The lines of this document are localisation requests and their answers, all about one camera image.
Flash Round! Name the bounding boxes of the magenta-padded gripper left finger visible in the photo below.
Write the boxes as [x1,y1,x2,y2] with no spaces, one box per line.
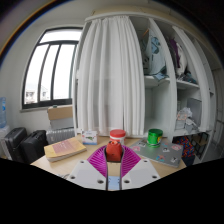
[66,145,110,191]

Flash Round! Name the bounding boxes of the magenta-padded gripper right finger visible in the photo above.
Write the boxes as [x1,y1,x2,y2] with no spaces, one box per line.
[119,145,162,191]

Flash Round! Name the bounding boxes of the grey laptop with stickers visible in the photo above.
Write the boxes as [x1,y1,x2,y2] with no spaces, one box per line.
[128,137,185,168]

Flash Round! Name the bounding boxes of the tan book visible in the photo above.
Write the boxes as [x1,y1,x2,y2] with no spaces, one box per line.
[43,136,88,163]

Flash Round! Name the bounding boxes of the small white printed box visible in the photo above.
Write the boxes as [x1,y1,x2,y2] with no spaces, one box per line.
[81,130,99,146]

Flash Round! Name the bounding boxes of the green cup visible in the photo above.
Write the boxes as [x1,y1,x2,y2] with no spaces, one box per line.
[146,128,164,149]

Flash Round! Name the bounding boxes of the white radiator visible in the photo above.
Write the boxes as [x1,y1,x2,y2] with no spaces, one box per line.
[45,127,77,145]

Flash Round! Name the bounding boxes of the white jar with red lid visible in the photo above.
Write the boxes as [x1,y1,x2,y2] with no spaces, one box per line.
[109,128,127,146]

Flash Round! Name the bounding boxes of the colourful patterned bag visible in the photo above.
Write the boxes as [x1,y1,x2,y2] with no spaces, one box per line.
[174,134,198,160]

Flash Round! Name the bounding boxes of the black suitcase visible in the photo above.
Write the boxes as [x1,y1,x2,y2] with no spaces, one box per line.
[19,129,49,165]
[3,126,29,161]

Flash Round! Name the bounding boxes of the cardboard box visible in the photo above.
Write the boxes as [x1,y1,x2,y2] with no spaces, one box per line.
[46,104,75,131]

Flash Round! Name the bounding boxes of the white curtain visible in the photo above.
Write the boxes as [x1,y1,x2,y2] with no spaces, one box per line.
[76,15,147,137]

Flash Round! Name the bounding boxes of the white shelf unit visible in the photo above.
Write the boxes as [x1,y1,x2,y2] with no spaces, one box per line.
[74,9,218,142]

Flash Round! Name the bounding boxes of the blue water bottle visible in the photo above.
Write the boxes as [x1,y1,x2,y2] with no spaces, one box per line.
[0,96,8,130]

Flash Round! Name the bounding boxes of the black-framed window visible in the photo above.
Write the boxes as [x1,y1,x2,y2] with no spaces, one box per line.
[21,26,84,111]

